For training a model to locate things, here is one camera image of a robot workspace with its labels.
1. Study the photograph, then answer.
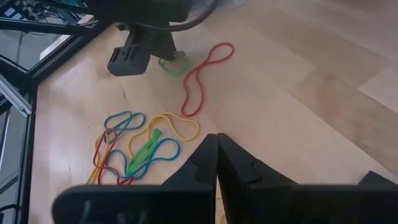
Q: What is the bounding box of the red rubber band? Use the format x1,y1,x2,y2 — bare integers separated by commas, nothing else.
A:
92,128,135,185
180,42,235,118

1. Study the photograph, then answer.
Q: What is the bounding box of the silver aluminium bracket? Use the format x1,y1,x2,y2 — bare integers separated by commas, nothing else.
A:
0,74,34,118

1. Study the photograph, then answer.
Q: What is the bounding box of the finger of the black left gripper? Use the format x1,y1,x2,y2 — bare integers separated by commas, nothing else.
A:
149,30,178,62
107,32,152,78

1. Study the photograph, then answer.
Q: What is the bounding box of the blue rubber band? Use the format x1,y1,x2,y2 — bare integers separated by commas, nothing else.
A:
104,138,182,181
103,110,147,138

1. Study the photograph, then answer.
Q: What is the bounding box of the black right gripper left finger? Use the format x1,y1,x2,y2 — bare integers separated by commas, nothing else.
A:
51,133,218,224

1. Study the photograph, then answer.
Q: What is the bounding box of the black aluminium table frame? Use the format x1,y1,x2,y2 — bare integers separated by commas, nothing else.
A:
0,15,105,224

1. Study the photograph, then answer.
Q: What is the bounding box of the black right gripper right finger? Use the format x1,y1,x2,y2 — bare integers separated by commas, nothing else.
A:
217,133,398,224

